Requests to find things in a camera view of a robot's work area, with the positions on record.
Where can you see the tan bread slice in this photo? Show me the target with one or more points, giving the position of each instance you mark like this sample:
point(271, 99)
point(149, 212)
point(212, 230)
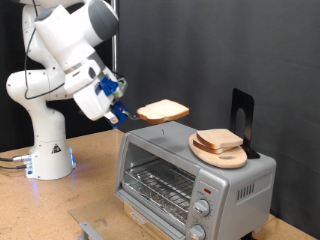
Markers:
point(208, 149)
point(218, 137)

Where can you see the dark grey backdrop panel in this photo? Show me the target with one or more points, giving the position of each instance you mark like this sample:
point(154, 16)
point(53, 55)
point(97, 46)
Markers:
point(216, 50)

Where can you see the aluminium foil lined tray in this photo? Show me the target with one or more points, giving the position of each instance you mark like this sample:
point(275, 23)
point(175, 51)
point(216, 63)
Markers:
point(150, 201)

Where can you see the silver oven temperature knob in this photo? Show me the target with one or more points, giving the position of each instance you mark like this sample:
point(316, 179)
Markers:
point(201, 207)

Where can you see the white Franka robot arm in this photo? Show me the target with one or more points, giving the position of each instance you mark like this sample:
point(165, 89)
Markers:
point(43, 133)

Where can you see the red oven indicator light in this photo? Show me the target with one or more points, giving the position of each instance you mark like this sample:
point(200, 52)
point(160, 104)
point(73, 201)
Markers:
point(207, 191)

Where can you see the silver oven timer knob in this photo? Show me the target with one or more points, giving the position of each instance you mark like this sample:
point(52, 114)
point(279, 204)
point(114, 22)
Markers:
point(197, 232)

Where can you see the metal spatula with blue block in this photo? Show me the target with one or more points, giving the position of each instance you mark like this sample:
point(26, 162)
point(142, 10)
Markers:
point(120, 110)

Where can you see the black backdrop curtain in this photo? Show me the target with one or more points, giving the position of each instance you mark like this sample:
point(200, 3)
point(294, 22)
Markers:
point(83, 130)

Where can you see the vertical metal pole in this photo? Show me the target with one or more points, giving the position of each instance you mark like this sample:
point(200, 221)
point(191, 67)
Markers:
point(114, 56)

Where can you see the wooden box under oven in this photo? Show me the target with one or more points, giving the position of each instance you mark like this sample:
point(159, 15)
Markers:
point(156, 235)

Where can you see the oval wooden cutting board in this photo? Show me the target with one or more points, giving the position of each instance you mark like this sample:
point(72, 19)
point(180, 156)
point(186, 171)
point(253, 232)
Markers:
point(226, 160)

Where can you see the blue mounted wrist camera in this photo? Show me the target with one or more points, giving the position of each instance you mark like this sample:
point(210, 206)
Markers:
point(108, 86)

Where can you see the black metal bookend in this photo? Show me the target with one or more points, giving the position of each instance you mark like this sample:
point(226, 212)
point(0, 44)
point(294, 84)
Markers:
point(248, 100)

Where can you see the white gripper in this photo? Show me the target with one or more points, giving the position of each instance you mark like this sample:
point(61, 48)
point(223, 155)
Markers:
point(91, 101)

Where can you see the silver toaster oven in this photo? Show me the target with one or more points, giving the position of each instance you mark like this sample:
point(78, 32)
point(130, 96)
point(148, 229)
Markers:
point(233, 206)

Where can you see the white bread slice brown crust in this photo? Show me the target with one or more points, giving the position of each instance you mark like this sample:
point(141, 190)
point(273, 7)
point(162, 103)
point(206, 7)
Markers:
point(163, 110)

